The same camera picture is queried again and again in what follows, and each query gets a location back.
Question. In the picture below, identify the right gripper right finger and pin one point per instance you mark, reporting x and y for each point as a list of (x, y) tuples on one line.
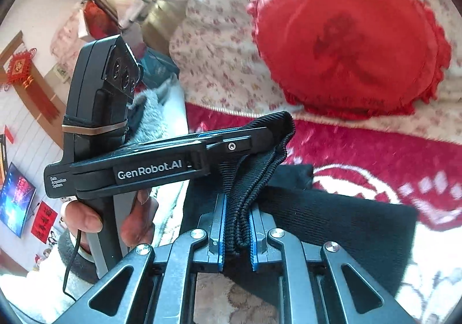
[(318, 284)]

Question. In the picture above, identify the television screen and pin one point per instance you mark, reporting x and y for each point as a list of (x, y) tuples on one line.
[(17, 194)]

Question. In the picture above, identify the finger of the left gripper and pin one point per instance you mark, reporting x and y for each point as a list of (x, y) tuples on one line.
[(143, 165)]

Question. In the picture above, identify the red chinese knot decoration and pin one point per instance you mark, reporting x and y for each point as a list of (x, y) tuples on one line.
[(19, 73)]

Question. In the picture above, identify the black knit pants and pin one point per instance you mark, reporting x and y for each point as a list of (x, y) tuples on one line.
[(377, 235)]

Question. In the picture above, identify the teal bag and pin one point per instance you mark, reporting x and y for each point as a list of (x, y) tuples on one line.
[(157, 68)]

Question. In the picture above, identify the floral cream bedsheet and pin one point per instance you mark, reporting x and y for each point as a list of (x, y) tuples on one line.
[(220, 69)]

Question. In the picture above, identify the red heart pillow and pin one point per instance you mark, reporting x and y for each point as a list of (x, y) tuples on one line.
[(351, 59)]

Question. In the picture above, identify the grey fleece blanket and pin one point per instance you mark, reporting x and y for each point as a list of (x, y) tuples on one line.
[(157, 114)]

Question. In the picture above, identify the red white plush blanket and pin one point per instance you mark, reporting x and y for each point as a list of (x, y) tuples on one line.
[(403, 160)]

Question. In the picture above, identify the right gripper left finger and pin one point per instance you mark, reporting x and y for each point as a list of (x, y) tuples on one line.
[(150, 285)]

